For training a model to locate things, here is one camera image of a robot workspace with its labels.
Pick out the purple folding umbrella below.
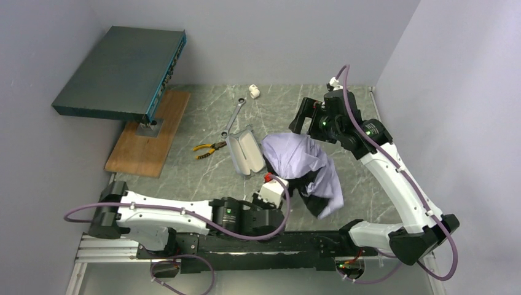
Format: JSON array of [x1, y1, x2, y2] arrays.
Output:
[[261, 133, 344, 219]]

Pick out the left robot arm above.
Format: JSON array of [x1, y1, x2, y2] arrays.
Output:
[[88, 178, 288, 253]]

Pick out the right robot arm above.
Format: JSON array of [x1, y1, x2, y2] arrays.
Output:
[[289, 90, 460, 266]]

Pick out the white plastic pipe fitting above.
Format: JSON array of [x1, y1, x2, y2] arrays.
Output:
[[248, 84, 261, 99]]

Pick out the silver combination wrench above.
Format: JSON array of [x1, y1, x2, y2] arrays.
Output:
[[221, 98, 247, 138]]

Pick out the wooden board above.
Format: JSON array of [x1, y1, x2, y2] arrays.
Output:
[[104, 90, 190, 178]]

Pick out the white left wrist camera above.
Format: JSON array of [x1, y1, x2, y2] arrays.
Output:
[[259, 173, 289, 199]]

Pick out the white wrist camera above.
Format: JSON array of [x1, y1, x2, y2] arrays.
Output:
[[326, 76, 343, 92], [259, 173, 289, 199]]

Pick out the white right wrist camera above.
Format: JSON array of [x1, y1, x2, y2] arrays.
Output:
[[326, 76, 343, 92]]

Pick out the yellow handled pliers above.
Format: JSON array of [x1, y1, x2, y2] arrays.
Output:
[[192, 141, 227, 160]]

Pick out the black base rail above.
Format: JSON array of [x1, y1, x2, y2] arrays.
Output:
[[136, 231, 379, 274]]

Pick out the grey metal stand bracket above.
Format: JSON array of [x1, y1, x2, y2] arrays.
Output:
[[135, 119, 164, 138]]

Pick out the dark teal network switch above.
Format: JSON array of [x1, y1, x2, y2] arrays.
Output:
[[52, 26, 187, 125]]

